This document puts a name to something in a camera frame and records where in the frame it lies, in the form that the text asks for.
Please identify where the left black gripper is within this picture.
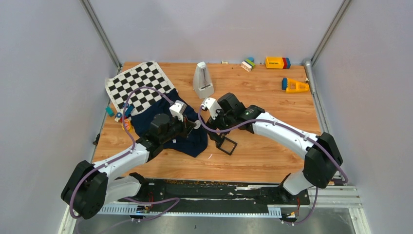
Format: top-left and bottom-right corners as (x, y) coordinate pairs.
(160, 113), (196, 144)

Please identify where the grey corner pipe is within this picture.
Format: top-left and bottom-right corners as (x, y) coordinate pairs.
(303, 59), (343, 189)

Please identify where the black white checkerboard mat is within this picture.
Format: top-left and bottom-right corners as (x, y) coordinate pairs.
(105, 61), (175, 116)

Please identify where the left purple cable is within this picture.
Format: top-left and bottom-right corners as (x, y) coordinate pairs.
(69, 86), (181, 223)

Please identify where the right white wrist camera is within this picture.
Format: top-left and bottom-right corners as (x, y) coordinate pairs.
(201, 97), (222, 120)

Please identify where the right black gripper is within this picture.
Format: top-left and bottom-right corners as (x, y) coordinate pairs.
(203, 106), (235, 143)

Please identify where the yellow toy block bin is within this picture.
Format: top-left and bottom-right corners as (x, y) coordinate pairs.
(265, 57), (285, 69)

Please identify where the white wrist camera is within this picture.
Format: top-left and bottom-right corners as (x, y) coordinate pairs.
(169, 100), (187, 122)
(201, 97), (222, 120)

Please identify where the white green blue block stack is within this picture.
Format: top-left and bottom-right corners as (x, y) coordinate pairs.
(241, 57), (256, 72)

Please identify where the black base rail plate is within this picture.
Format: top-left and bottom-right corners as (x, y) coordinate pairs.
(132, 178), (310, 214)

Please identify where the red blue block pair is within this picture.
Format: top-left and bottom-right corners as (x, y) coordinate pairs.
(282, 57), (291, 69)

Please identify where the yellow blue toy wedge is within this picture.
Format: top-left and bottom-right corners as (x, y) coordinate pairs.
(282, 78), (310, 93)

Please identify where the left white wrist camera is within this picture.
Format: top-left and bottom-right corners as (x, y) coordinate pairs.
(169, 100), (187, 122)

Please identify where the navy blue garment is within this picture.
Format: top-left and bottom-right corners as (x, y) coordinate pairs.
(131, 89), (208, 161)

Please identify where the yellow red toy piece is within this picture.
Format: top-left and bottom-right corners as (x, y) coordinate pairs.
(122, 119), (133, 133)

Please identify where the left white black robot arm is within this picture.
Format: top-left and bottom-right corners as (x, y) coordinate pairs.
(60, 114), (201, 219)

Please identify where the teal toy block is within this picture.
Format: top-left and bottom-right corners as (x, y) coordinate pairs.
(105, 107), (115, 117)

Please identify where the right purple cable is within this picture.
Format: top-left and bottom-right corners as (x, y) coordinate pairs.
(197, 105), (349, 226)

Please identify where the white metronome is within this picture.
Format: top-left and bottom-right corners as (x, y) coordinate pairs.
(192, 61), (215, 99)

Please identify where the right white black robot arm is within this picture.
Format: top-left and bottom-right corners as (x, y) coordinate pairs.
(200, 93), (343, 204)

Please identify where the purple cable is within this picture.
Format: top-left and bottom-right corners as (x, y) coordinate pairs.
(197, 105), (349, 226)
(69, 86), (181, 223)

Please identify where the blue red toy car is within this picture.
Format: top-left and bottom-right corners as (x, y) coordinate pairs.
(114, 104), (134, 122)

